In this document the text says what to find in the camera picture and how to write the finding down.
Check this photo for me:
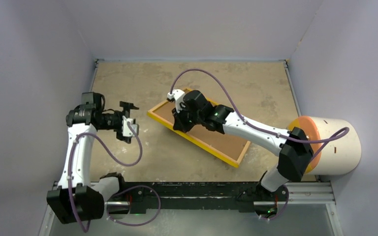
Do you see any yellow picture frame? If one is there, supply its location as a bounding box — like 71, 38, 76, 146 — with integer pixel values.
147, 88, 252, 169

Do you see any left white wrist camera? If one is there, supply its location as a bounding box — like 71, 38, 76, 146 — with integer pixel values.
122, 116, 139, 138

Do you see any white cylinder container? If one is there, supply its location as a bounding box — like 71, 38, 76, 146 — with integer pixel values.
287, 116, 361, 176

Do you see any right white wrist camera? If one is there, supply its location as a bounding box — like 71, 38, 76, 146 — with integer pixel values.
166, 89, 186, 110

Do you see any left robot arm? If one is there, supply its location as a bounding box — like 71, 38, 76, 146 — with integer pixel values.
46, 92, 139, 224

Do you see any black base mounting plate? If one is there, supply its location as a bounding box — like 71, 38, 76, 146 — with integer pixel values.
106, 181, 288, 215

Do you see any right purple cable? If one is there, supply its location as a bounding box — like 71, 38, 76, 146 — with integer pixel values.
170, 68, 350, 222

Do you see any aluminium rail frame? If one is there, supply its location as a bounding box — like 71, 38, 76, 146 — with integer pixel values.
38, 59, 345, 236

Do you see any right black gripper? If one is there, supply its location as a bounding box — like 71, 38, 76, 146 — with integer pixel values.
172, 103, 203, 134

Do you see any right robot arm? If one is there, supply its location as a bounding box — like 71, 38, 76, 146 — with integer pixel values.
166, 89, 313, 200

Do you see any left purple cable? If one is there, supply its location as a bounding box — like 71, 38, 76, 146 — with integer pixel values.
67, 122, 162, 234

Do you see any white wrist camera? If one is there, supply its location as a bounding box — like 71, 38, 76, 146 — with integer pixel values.
166, 89, 186, 110
122, 116, 139, 138

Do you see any purple cable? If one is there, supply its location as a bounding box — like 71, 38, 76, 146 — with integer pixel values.
170, 68, 350, 222
67, 122, 162, 234

